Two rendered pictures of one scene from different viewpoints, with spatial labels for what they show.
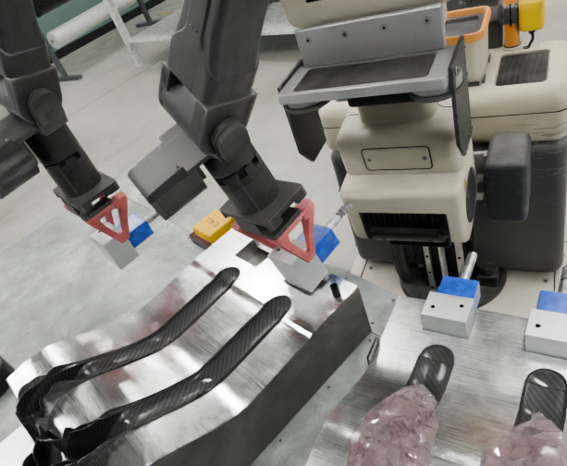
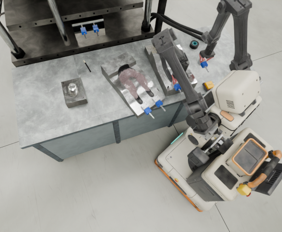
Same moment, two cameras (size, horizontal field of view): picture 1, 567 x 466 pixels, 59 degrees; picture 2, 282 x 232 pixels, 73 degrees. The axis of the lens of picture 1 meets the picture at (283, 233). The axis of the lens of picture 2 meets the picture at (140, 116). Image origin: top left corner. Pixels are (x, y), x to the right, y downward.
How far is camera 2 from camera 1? 121 cm
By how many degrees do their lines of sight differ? 58
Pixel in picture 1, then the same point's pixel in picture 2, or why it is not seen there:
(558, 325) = (144, 106)
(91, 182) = (205, 53)
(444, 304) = (157, 98)
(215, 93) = not seen: hidden behind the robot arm
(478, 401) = (143, 94)
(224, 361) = (167, 72)
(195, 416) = (159, 65)
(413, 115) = not seen: hidden behind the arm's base
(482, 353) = (148, 99)
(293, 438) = (155, 80)
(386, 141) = not seen: hidden behind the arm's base
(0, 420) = (184, 47)
